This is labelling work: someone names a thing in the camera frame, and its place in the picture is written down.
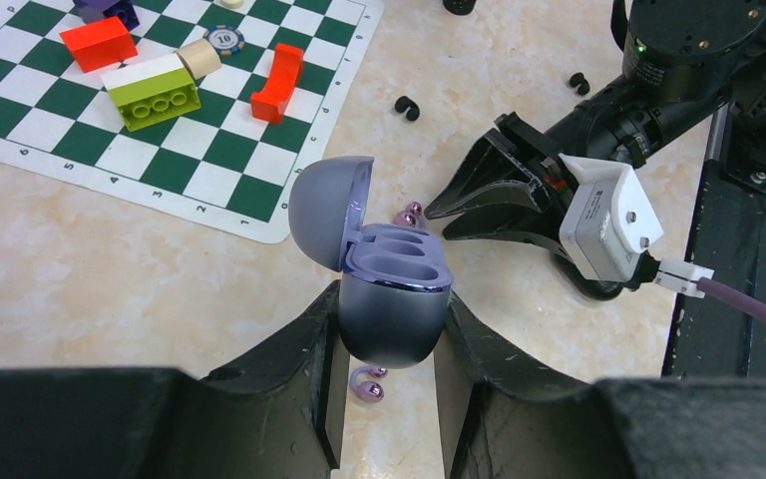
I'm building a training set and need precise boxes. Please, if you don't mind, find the wooden cylinder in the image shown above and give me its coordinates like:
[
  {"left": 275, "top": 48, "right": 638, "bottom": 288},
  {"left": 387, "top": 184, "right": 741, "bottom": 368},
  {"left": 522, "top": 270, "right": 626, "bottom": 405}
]
[{"left": 176, "top": 38, "right": 222, "bottom": 80}]

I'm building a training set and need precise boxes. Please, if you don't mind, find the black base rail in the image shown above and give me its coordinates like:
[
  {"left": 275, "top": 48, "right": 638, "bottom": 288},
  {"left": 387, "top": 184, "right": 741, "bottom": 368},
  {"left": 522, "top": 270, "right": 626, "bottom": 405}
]
[{"left": 661, "top": 108, "right": 766, "bottom": 379}]

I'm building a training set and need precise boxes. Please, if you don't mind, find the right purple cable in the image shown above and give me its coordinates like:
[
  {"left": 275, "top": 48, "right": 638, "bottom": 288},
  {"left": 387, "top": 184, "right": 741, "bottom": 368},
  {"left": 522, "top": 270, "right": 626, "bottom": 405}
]
[{"left": 696, "top": 275, "right": 766, "bottom": 345}]

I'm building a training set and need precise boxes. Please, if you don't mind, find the pink earbud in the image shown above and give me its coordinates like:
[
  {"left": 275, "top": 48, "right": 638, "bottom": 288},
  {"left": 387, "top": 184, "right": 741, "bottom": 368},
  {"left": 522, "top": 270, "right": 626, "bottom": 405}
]
[
  {"left": 349, "top": 366, "right": 388, "bottom": 403},
  {"left": 392, "top": 202, "right": 426, "bottom": 230}
]

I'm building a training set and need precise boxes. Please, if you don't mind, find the black earbud case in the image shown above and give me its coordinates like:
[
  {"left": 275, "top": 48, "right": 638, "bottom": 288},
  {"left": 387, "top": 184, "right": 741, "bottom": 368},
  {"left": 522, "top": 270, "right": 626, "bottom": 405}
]
[{"left": 552, "top": 254, "right": 623, "bottom": 301}]

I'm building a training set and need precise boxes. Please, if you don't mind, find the black earbud right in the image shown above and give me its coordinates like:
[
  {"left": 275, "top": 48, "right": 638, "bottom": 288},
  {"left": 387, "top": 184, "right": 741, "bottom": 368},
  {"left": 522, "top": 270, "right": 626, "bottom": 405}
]
[{"left": 569, "top": 72, "right": 590, "bottom": 96}]

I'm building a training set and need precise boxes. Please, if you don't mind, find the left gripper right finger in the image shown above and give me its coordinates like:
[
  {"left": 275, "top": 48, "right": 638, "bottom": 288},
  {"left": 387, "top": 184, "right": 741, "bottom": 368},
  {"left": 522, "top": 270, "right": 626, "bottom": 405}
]
[{"left": 434, "top": 296, "right": 766, "bottom": 478}]

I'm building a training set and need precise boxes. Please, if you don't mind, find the cream chess pawn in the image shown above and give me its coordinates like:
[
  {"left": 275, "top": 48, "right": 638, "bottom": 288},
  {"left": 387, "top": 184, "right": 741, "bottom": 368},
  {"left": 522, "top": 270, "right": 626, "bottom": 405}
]
[{"left": 219, "top": 0, "right": 244, "bottom": 10}]

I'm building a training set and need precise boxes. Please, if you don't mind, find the poker chip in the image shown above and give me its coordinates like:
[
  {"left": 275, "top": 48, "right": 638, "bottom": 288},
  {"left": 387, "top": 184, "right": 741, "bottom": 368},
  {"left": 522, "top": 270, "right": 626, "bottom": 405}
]
[{"left": 202, "top": 25, "right": 245, "bottom": 56}]

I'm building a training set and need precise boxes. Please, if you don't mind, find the green white chessboard mat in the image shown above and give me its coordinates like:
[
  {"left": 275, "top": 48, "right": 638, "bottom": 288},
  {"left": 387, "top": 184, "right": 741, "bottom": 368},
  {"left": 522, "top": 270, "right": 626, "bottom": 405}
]
[{"left": 0, "top": 1, "right": 384, "bottom": 244}]

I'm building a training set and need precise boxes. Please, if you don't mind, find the green white lego brick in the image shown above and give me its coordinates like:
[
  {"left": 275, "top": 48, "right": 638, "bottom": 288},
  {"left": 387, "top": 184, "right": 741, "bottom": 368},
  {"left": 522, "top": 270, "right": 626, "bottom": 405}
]
[{"left": 101, "top": 53, "right": 201, "bottom": 132}]

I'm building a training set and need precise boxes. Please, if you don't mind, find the purple block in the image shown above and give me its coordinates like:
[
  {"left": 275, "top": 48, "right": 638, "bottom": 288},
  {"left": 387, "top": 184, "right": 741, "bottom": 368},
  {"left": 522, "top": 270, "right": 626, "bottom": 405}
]
[{"left": 73, "top": 0, "right": 140, "bottom": 31}]

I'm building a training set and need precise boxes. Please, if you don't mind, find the black earbud upper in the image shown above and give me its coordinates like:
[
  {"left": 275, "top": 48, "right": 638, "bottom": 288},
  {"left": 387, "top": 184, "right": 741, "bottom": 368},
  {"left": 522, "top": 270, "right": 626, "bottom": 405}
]
[{"left": 394, "top": 96, "right": 421, "bottom": 122}]

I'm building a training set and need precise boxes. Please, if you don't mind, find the lavender earbud charging case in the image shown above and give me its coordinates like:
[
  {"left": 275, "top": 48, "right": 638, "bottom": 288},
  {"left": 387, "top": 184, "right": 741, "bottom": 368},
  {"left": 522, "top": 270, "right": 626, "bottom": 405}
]
[{"left": 288, "top": 156, "right": 454, "bottom": 369}]

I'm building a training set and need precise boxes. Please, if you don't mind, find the black earbud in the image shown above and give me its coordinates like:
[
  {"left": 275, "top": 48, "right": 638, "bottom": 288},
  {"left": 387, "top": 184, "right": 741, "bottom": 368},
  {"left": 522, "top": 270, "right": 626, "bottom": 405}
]
[
  {"left": 569, "top": 72, "right": 590, "bottom": 96},
  {"left": 394, "top": 96, "right": 421, "bottom": 122}
]

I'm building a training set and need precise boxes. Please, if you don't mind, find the red arch block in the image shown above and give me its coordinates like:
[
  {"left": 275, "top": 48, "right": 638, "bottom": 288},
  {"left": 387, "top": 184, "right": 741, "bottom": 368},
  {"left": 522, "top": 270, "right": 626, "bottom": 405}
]
[{"left": 249, "top": 43, "right": 304, "bottom": 124}]

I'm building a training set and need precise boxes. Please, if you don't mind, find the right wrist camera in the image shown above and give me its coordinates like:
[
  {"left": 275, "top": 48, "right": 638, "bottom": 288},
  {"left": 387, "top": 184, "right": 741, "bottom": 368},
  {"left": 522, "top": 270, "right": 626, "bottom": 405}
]
[{"left": 558, "top": 153, "right": 715, "bottom": 298}]

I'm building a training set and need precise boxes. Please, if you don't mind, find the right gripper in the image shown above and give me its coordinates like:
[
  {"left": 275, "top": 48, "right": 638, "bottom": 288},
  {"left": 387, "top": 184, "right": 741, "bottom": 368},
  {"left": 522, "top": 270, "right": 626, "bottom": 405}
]
[{"left": 424, "top": 112, "right": 579, "bottom": 250}]

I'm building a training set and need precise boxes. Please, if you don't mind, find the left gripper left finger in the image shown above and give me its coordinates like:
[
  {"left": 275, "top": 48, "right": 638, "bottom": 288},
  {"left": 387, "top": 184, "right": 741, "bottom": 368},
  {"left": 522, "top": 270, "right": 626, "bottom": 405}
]
[{"left": 0, "top": 283, "right": 349, "bottom": 478}]

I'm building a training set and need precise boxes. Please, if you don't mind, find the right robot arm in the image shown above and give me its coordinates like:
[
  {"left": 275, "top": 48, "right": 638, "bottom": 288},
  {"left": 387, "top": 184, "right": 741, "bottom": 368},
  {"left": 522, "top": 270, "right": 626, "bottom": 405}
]
[{"left": 424, "top": 1, "right": 766, "bottom": 251}]

